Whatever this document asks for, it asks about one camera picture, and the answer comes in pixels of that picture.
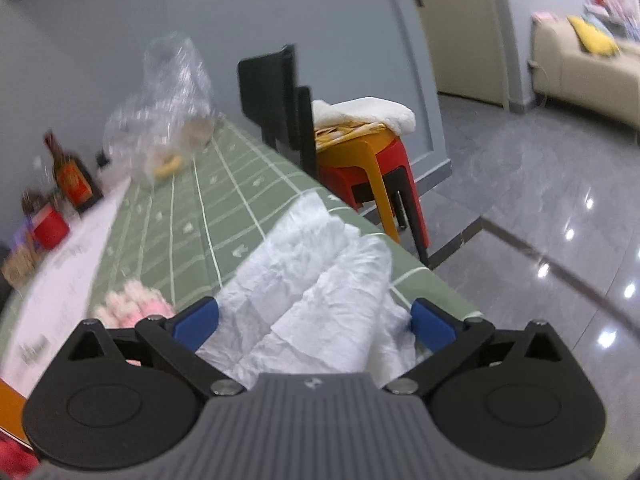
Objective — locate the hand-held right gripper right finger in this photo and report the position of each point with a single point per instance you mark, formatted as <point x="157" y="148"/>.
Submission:
<point x="432" y="327"/>

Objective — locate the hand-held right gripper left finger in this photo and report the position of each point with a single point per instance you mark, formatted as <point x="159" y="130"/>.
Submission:
<point x="197" y="322"/>

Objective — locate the white paper towel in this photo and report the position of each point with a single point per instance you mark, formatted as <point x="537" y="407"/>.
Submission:
<point x="320" y="285"/>

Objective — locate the pink fluffy toy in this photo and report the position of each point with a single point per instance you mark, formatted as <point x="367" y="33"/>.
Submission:
<point x="130" y="302"/>

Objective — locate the green checkered tablecloth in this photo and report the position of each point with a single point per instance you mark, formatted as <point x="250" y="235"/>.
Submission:
<point x="200" y="220"/>

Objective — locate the red plastic stool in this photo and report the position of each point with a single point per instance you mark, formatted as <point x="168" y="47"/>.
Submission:
<point x="395" y="180"/>

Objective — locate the red cup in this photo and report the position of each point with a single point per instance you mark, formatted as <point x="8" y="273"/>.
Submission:
<point x="50" y="227"/>

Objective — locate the yellow plastic stool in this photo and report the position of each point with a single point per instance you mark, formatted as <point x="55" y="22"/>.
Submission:
<point x="370" y="160"/>

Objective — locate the purple packet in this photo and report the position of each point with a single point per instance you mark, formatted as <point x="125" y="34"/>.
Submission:
<point x="24" y="237"/>

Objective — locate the brown liquor bottle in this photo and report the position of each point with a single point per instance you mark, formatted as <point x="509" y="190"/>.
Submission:
<point x="72" y="175"/>

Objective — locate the clear plastic bag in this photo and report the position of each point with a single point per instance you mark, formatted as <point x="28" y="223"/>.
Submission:
<point x="165" y="105"/>

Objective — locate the white folded cloth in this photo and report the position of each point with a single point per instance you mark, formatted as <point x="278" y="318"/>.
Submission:
<point x="365" y="110"/>

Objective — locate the black chair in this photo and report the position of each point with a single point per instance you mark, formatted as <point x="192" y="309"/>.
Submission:
<point x="270" y="100"/>

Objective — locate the beige sofa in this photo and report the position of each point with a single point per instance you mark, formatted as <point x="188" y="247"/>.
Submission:
<point x="590" y="80"/>

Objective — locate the beige door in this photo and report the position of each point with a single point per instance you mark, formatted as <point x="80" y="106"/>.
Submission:
<point x="460" y="30"/>

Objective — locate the yellow cushion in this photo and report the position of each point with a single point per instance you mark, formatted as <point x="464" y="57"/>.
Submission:
<point x="595" y="35"/>

